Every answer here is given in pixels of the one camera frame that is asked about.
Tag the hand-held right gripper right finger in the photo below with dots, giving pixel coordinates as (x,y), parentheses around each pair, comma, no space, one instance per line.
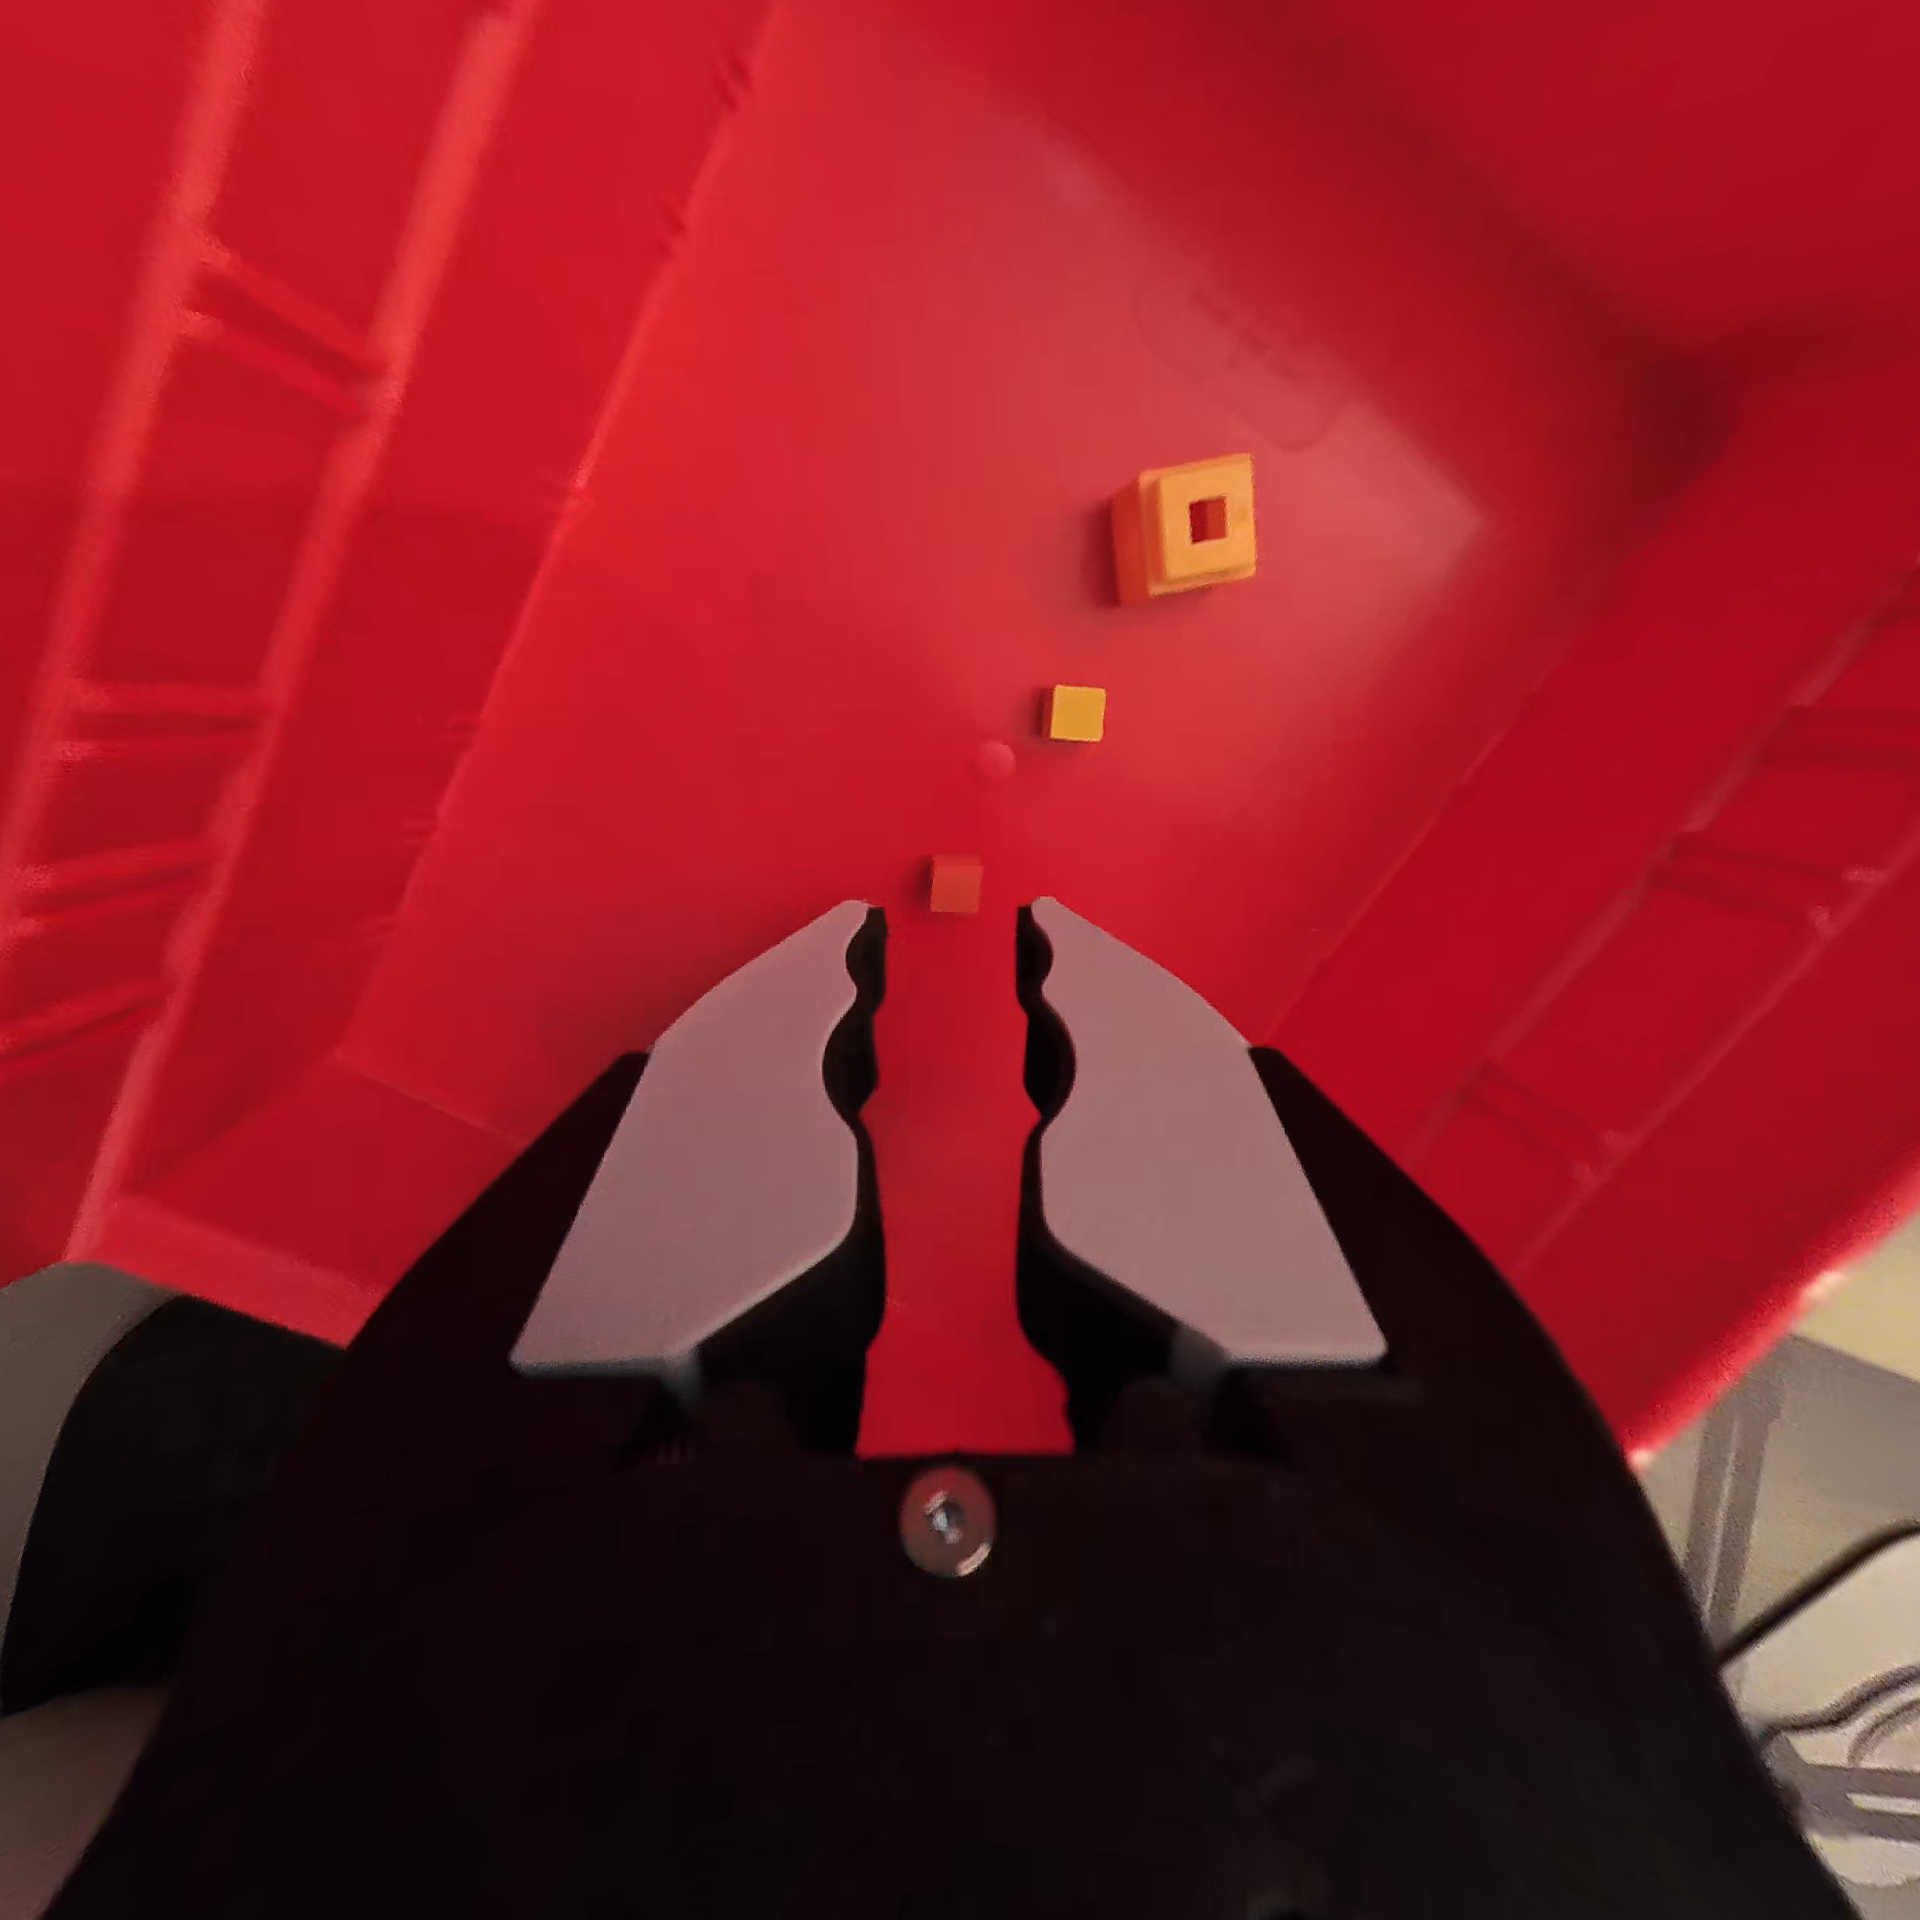
(1200,1202)

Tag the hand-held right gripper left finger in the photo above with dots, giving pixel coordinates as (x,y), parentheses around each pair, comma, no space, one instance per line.
(708,1202)

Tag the red cube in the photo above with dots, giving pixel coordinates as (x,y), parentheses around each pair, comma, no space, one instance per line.
(956,884)

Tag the yellow cube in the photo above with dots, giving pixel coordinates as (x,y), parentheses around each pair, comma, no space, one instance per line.
(1078,711)

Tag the orange cube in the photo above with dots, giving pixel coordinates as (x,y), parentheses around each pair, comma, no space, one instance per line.
(1155,557)

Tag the red plastic bin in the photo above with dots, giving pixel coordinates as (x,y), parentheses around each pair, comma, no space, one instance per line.
(603,451)

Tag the white desk foot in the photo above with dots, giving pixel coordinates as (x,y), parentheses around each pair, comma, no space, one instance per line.
(1801,1501)

